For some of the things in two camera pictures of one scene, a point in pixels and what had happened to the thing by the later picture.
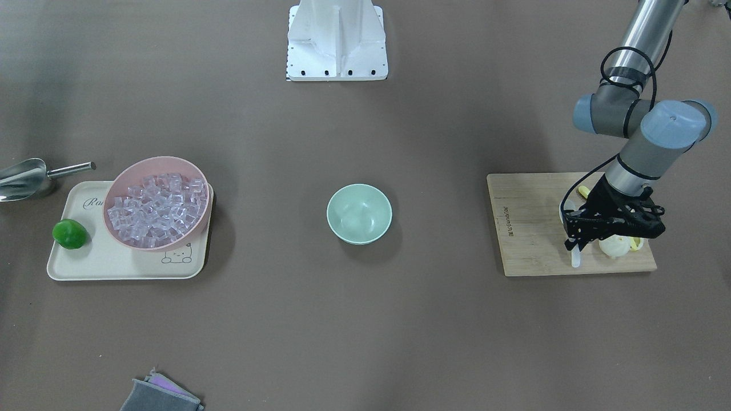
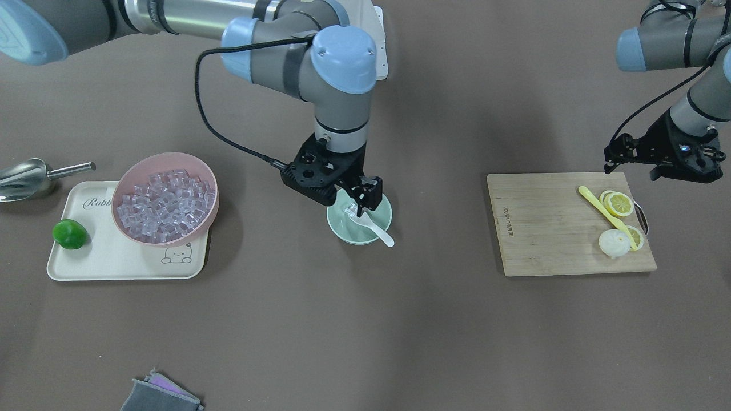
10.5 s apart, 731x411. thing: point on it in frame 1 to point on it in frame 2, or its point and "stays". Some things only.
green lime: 71,234 stays
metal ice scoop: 20,180 stays
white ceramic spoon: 571,205 to 365,220
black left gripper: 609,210 to 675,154
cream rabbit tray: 104,257 stays
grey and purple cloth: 157,393 stays
